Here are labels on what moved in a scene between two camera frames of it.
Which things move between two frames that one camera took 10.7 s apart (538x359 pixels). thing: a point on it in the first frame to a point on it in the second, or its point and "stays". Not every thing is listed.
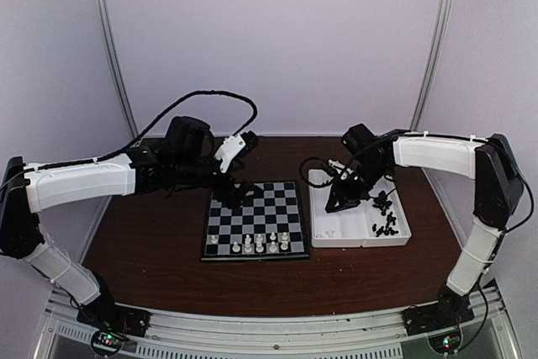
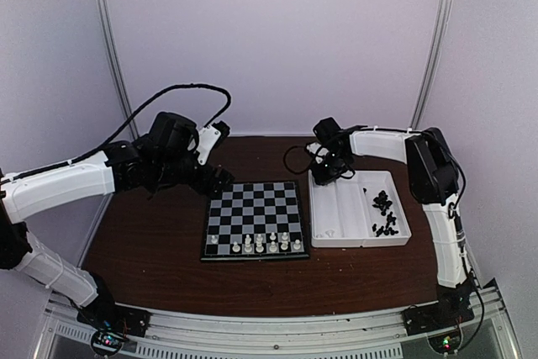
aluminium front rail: (374, 335) stays
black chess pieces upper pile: (382, 202) stays
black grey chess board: (268, 225) stays
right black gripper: (345, 198) to (324, 178)
